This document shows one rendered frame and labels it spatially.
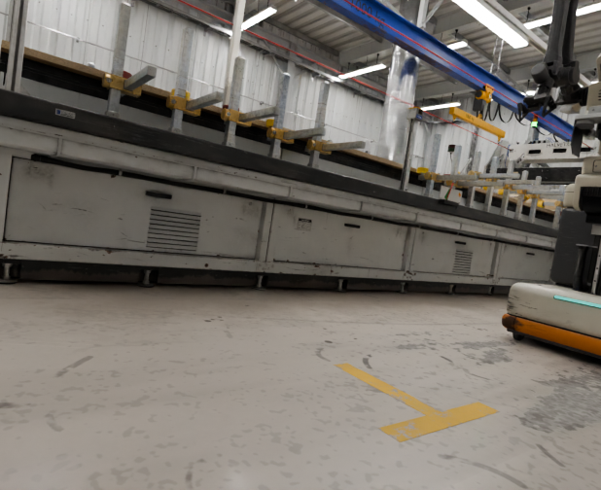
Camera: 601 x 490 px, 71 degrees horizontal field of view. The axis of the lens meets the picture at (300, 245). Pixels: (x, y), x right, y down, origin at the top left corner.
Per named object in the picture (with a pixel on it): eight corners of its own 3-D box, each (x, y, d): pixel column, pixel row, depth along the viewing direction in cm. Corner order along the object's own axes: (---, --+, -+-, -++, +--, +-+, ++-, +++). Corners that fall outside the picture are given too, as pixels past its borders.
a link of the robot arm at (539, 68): (565, 70, 182) (544, 74, 189) (556, 50, 175) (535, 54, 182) (555, 91, 179) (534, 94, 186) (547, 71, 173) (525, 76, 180)
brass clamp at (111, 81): (141, 95, 165) (143, 83, 165) (104, 85, 157) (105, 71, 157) (136, 98, 170) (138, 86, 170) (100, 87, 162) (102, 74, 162)
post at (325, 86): (316, 173, 223) (330, 82, 221) (311, 172, 221) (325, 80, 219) (312, 173, 226) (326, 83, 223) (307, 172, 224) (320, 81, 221)
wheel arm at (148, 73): (156, 80, 141) (158, 67, 141) (145, 76, 139) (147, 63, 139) (122, 98, 176) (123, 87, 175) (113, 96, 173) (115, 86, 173)
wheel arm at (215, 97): (223, 103, 156) (225, 91, 156) (215, 101, 154) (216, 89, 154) (180, 117, 191) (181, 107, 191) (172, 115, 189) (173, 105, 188)
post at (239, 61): (230, 163, 193) (245, 57, 191) (224, 161, 191) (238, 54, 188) (227, 163, 196) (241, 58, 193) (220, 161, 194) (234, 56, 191)
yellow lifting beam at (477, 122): (504, 142, 809) (507, 125, 807) (452, 119, 706) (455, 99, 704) (499, 142, 816) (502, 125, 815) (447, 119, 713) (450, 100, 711)
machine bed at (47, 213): (552, 297, 470) (566, 219, 465) (-25, 283, 160) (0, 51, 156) (493, 284, 525) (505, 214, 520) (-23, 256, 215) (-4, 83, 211)
